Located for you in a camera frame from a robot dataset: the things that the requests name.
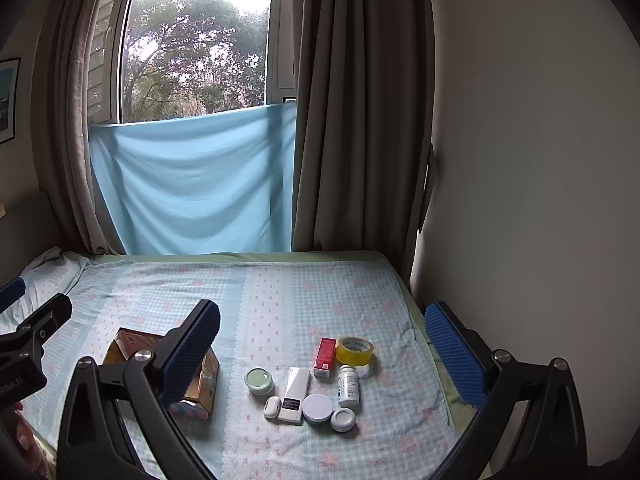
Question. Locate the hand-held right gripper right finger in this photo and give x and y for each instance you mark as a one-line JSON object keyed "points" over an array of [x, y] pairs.
{"points": [[455, 355]]}

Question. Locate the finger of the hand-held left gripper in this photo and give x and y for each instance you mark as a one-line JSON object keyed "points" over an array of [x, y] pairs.
{"points": [[42, 320], [12, 292]]}

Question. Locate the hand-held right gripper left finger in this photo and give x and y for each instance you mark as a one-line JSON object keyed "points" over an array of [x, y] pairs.
{"points": [[192, 355]]}

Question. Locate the printed cardboard box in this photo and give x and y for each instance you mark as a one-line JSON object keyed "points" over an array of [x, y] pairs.
{"points": [[131, 344]]}

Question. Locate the pale green round lid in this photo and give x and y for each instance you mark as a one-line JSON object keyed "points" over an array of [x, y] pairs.
{"points": [[259, 381]]}

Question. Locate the white earbud case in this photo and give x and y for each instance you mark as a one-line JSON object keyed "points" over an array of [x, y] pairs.
{"points": [[272, 406]]}

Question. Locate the yellow tape roll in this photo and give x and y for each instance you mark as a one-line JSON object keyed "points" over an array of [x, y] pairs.
{"points": [[357, 355]]}

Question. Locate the white remote control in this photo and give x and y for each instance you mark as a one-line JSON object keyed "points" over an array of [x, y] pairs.
{"points": [[294, 392]]}

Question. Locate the white pill bottle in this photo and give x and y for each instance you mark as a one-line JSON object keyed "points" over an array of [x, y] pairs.
{"points": [[348, 387]]}

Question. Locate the small red box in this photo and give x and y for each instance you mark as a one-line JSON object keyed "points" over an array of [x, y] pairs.
{"points": [[325, 357]]}

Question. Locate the person's left hand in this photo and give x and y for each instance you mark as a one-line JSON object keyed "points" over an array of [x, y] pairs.
{"points": [[30, 440]]}

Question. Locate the green fitted sheet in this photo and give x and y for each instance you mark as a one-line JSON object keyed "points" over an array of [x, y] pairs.
{"points": [[417, 310]]}

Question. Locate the checkered floral bed sheet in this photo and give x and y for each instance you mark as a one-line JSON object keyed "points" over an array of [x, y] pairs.
{"points": [[280, 305]]}

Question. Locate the small white jar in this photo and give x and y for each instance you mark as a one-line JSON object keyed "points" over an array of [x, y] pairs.
{"points": [[343, 420]]}

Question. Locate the round white tin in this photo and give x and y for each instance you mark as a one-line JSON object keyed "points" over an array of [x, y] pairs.
{"points": [[317, 407]]}

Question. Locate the grey-brown curtain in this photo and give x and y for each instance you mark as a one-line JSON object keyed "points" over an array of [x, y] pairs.
{"points": [[360, 110], [65, 135]]}

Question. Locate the light blue cloth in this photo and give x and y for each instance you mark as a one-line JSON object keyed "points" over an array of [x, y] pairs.
{"points": [[195, 185]]}

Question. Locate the window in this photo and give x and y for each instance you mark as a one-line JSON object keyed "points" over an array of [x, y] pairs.
{"points": [[195, 45]]}

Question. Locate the framed wall picture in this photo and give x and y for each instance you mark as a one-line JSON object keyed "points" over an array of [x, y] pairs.
{"points": [[7, 100]]}

